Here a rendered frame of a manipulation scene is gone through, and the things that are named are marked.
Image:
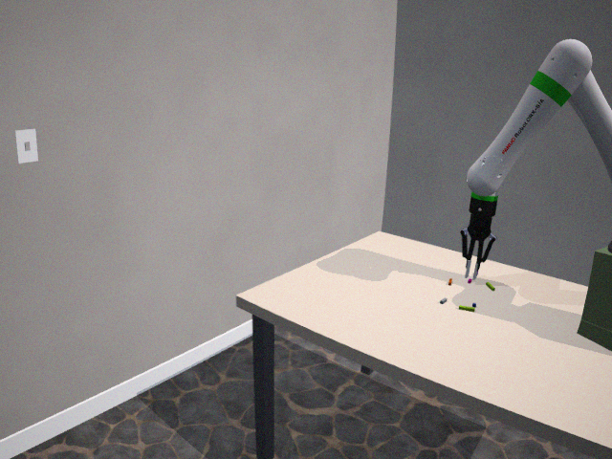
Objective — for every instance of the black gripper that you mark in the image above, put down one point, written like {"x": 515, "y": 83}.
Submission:
{"x": 479, "y": 229}

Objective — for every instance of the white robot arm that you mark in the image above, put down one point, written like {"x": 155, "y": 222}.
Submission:
{"x": 564, "y": 75}

